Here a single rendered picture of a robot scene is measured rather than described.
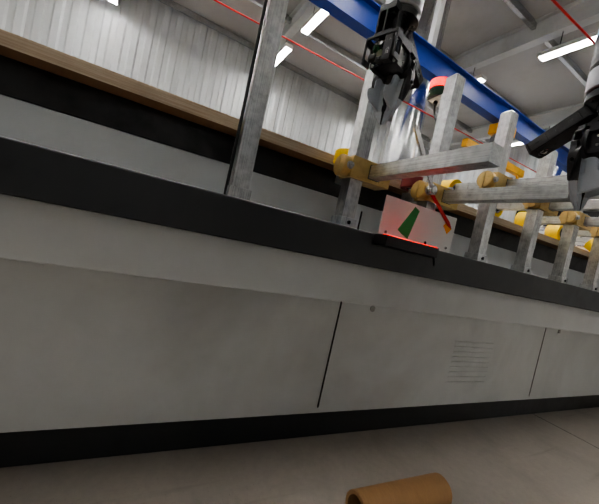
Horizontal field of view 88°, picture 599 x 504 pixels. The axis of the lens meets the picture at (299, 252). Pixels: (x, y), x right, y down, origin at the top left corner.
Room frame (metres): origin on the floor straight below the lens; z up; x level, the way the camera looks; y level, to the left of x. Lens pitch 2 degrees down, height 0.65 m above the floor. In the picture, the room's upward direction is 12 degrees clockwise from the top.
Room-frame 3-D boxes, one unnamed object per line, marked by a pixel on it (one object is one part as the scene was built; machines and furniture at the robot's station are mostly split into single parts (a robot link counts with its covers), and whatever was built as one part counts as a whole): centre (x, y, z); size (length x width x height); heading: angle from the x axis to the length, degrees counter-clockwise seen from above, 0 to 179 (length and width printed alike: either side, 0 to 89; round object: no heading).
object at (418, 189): (0.86, -0.33, 0.85); 0.14 x 0.06 x 0.05; 116
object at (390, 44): (0.64, -0.10, 1.07); 0.09 x 0.08 x 0.12; 136
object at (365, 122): (0.73, -0.09, 0.87); 0.04 x 0.04 x 0.48; 26
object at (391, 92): (0.63, -0.11, 0.97); 0.06 x 0.03 x 0.09; 136
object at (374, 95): (0.65, -0.09, 0.97); 0.06 x 0.03 x 0.09; 136
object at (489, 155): (0.67, -0.16, 0.84); 0.44 x 0.03 x 0.04; 26
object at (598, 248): (1.29, -1.21, 0.87); 0.04 x 0.04 x 0.48; 26
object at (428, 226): (0.81, -0.30, 0.75); 0.26 x 0.01 x 0.10; 116
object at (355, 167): (0.74, -0.11, 0.84); 0.14 x 0.06 x 0.05; 116
